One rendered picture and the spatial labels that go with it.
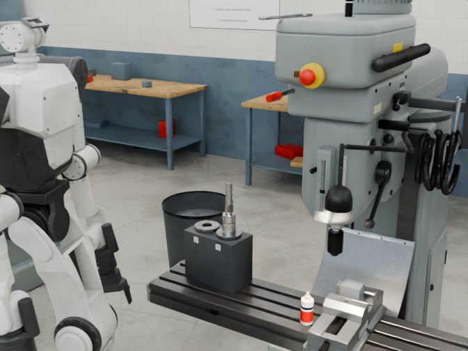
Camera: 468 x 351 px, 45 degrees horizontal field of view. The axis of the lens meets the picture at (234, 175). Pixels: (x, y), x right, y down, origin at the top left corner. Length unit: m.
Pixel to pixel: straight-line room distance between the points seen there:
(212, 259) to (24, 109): 0.87
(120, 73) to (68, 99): 5.76
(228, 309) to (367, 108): 0.84
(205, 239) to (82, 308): 0.52
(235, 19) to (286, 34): 5.22
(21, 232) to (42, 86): 0.40
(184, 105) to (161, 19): 1.08
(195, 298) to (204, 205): 2.04
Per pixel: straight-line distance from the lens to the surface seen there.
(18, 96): 1.46
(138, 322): 3.69
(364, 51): 1.40
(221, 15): 6.76
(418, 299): 2.22
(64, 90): 1.56
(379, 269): 2.12
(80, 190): 1.84
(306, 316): 1.84
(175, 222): 3.61
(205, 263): 2.03
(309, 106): 1.54
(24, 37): 1.51
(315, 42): 1.41
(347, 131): 1.56
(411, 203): 2.05
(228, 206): 1.93
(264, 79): 6.52
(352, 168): 1.58
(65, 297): 1.70
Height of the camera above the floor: 1.96
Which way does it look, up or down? 18 degrees down
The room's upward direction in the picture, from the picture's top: straight up
